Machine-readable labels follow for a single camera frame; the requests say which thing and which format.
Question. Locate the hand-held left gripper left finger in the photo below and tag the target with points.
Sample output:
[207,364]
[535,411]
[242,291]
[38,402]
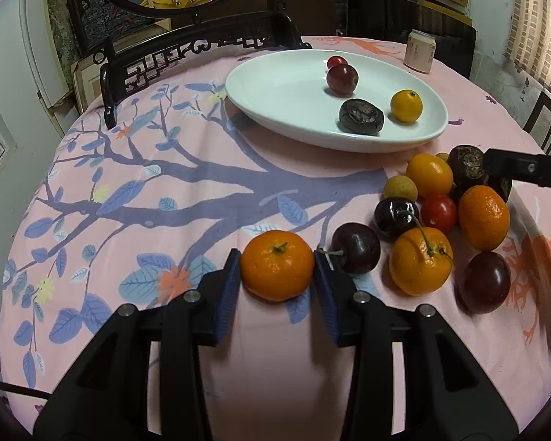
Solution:
[229,285]

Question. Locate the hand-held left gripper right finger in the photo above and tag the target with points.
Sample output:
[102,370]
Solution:
[326,294]

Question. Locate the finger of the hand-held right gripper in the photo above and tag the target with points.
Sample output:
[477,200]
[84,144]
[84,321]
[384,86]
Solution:
[523,169]

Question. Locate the dark cherry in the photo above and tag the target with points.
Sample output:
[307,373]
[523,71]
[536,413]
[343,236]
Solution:
[392,218]
[356,248]

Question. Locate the orange mandarin with stem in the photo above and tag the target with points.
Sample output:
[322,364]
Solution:
[420,264]

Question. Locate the dark purple plum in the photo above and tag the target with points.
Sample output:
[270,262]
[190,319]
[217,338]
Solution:
[484,282]

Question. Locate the white oval plate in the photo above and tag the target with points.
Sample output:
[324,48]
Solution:
[280,92]

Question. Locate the dark wooden chair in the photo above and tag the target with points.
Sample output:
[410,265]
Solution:
[539,117]

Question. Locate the pale yellow longan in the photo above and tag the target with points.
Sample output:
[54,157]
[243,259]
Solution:
[442,156]
[400,188]

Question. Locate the pink printed tablecloth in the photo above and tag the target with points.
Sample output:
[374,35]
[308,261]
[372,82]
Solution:
[174,115]

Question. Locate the dark red plum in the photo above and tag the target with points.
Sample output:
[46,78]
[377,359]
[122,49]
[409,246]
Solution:
[342,79]

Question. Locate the black board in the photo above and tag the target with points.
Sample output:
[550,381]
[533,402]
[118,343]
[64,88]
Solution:
[395,9]

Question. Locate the small red cherry tomato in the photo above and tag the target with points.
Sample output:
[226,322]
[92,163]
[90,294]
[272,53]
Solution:
[336,61]

